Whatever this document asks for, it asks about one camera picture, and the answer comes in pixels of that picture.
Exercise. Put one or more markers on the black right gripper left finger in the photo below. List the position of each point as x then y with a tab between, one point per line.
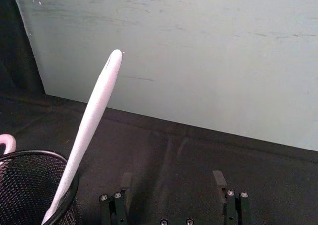
116	205

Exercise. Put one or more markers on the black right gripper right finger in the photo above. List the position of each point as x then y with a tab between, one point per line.
233	205

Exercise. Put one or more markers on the black table cloth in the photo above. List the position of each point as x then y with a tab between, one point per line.
174	160

